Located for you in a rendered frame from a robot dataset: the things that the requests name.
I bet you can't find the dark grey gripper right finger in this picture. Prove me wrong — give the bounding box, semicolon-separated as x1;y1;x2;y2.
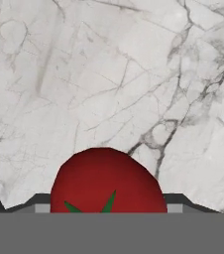
163;192;220;214

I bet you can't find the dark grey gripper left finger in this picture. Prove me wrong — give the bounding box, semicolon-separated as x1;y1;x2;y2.
5;192;53;214

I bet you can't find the red tomato with green stem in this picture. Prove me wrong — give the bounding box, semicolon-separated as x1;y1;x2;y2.
50;147;168;214

